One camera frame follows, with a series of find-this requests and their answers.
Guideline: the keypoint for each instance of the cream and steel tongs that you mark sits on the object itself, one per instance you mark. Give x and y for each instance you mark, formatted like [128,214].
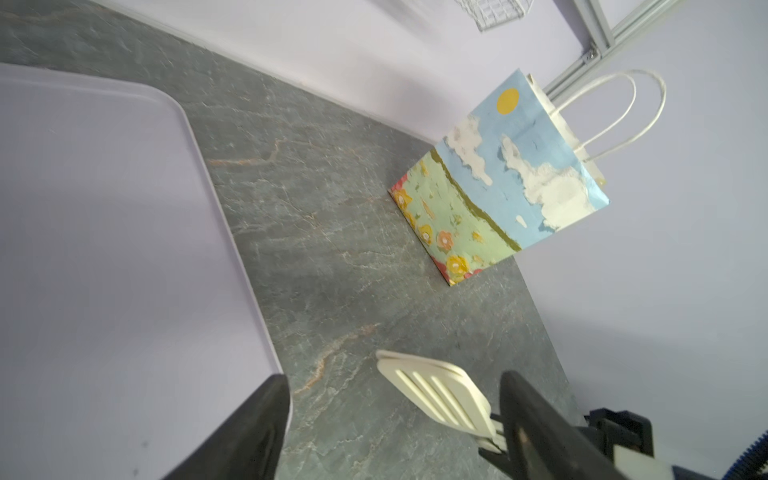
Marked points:
[446,394]

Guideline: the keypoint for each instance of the printed paper gift bag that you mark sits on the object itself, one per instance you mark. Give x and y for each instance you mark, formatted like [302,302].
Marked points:
[509,175]

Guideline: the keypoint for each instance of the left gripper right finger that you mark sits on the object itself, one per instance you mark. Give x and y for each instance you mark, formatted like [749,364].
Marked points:
[541,444]

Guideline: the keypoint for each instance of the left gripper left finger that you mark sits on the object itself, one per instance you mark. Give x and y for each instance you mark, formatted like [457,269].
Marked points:
[248,444]

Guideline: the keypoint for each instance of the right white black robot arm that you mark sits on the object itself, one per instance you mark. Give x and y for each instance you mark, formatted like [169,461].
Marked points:
[626,439]

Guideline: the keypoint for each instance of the long white wire basket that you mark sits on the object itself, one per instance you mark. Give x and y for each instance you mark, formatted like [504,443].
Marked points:
[489,14]

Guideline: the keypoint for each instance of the lavender plastic tray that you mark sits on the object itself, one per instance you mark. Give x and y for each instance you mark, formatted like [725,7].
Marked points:
[129,328]

